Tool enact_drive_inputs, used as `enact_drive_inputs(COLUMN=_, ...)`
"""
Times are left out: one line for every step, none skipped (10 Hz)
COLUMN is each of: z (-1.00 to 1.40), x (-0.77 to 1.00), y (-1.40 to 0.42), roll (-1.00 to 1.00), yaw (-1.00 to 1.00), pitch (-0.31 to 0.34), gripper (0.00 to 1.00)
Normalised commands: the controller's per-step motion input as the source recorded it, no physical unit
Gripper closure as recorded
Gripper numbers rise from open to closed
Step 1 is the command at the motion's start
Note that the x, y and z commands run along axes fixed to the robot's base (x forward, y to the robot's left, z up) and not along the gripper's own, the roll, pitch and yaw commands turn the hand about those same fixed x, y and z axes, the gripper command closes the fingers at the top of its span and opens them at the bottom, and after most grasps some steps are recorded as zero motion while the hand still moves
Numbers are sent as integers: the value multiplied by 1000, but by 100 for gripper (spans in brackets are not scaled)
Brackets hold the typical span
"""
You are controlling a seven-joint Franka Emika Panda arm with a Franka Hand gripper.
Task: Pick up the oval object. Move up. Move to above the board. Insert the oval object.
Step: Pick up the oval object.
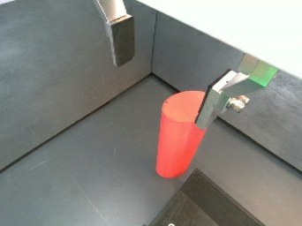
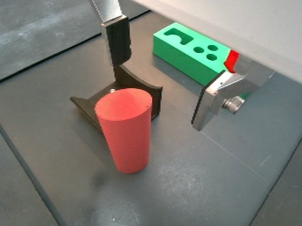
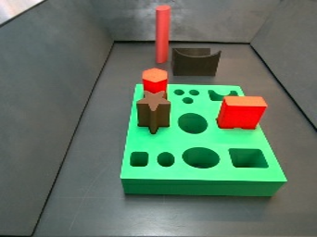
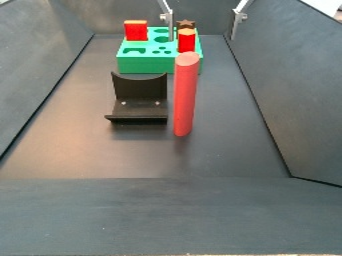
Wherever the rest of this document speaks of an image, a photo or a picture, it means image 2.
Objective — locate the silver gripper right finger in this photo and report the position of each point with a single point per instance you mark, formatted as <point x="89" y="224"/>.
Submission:
<point x="221" y="93"/>

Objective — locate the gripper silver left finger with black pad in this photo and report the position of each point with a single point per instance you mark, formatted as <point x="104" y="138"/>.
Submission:
<point x="116" y="29"/>

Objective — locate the red oval cylinder peg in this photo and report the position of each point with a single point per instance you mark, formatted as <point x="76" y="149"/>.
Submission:
<point x="124" y="113"/>

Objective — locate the green foam shape board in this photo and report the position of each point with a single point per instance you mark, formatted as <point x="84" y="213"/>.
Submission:
<point x="192" y="52"/>

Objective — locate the red square block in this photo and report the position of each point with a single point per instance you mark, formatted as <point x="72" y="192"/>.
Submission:
<point x="232" y="61"/>

